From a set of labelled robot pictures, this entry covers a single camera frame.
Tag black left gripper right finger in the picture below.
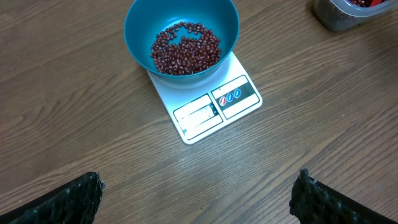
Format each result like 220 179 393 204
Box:
289 169 397 224

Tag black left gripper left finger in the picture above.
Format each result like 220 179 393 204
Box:
1 172 106 224

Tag red scoop with blue handle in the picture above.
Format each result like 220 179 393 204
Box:
369 0 385 7

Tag white digital kitchen scale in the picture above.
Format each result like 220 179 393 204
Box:
148 52 263 144

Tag red beans in bowl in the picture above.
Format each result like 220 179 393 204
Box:
150 22 222 75

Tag blue round bowl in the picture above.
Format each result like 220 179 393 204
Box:
124 0 240 84

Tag clear plastic food container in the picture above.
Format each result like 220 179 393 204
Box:
312 0 397 32

